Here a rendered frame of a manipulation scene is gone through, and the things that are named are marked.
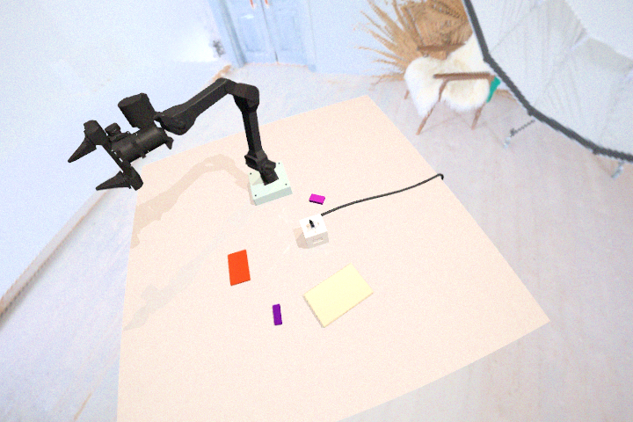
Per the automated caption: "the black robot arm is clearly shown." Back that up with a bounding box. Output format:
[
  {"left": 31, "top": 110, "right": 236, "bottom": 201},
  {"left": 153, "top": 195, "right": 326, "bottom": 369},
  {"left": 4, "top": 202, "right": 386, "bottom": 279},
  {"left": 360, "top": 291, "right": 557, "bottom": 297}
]
[{"left": 105, "top": 77, "right": 279, "bottom": 186}]

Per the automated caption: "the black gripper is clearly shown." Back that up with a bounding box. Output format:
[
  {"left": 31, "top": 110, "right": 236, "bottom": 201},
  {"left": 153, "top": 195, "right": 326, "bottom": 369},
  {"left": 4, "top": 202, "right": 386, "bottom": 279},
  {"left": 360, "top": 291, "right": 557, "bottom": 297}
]
[{"left": 68, "top": 120, "right": 149, "bottom": 191}]

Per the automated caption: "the orange rectangular block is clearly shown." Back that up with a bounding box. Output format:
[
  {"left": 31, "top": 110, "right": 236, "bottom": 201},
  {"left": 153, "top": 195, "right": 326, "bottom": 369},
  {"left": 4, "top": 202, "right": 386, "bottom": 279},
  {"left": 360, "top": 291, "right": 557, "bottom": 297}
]
[{"left": 228, "top": 249, "right": 251, "bottom": 286}]

